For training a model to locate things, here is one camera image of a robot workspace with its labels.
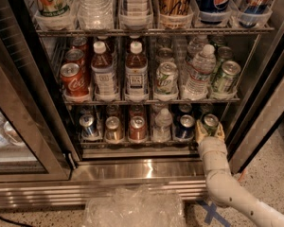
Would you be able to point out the top shelf clear bottle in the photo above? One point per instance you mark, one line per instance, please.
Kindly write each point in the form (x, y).
(136, 0)

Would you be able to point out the wire shelf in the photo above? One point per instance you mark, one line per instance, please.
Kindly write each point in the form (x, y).
(157, 31)
(146, 143)
(153, 101)

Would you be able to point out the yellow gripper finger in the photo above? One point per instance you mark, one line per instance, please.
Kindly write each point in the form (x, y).
(200, 132)
(219, 132)

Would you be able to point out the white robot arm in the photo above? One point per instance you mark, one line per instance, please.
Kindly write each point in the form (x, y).
(223, 188)

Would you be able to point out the red can bottom shelf front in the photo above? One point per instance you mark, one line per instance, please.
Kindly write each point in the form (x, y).
(137, 129)

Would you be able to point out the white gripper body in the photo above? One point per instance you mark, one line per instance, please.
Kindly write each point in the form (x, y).
(212, 146)

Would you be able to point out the blue can bottom shelf front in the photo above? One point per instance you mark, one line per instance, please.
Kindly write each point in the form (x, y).
(184, 128)

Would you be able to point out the water bottle bottom shelf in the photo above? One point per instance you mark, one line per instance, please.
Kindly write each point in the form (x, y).
(161, 127)

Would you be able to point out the clear plastic bag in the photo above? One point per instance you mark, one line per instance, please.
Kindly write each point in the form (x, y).
(138, 207)

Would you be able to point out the brown can bottom shelf front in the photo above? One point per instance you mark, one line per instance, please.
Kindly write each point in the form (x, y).
(113, 130)

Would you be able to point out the green can bottom shelf front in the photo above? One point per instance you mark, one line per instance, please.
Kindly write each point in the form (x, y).
(210, 123)

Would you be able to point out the top wire shelf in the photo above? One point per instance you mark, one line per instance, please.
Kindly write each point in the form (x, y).
(157, 31)

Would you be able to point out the tea bottle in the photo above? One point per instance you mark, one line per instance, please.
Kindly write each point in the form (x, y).
(103, 70)
(136, 70)

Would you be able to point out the water bottle middle shelf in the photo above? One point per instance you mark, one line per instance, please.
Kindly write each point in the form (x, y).
(199, 69)

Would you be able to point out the blue tape cross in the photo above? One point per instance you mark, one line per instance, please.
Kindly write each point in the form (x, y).
(211, 213)

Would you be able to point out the bottom wire shelf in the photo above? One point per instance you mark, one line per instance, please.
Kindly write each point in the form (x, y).
(146, 143)

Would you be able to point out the green can shelf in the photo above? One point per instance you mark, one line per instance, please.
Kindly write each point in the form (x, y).
(226, 76)
(210, 123)
(224, 53)

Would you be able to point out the white green soda can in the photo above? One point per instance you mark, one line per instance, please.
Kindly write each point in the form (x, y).
(166, 78)

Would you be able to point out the blue can bottom shelf left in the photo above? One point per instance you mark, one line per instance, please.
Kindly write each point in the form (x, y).
(89, 125)

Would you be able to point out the blue can shelf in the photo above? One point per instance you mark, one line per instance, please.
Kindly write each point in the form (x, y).
(184, 128)
(89, 125)

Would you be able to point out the red cola can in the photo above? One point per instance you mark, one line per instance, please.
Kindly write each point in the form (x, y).
(80, 43)
(76, 56)
(73, 79)

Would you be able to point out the steel fridge base grille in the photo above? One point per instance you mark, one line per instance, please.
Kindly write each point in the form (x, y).
(184, 176)

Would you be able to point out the top shelf water bottle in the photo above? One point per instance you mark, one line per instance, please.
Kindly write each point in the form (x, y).
(96, 14)

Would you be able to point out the silver can behind soda can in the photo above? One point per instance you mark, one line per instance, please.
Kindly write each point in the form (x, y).
(164, 54)

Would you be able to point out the left fridge glass door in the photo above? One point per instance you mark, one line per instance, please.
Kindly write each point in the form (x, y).
(40, 157)

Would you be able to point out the left tea bottle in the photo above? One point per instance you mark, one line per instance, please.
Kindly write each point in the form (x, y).
(103, 70)

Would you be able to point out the middle wire shelf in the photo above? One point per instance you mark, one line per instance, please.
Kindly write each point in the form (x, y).
(153, 101)

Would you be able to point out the green can middle shelf front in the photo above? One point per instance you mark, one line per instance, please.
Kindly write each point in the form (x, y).
(226, 76)

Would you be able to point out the right tea bottle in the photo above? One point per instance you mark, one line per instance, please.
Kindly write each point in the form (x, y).
(136, 70)

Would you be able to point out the red cola can front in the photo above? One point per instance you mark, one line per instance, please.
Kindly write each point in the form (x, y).
(73, 79)

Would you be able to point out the right fridge door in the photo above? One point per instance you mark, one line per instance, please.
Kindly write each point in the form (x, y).
(268, 116)

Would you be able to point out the water bottle shelf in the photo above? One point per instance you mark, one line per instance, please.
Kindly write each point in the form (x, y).
(199, 69)
(161, 127)

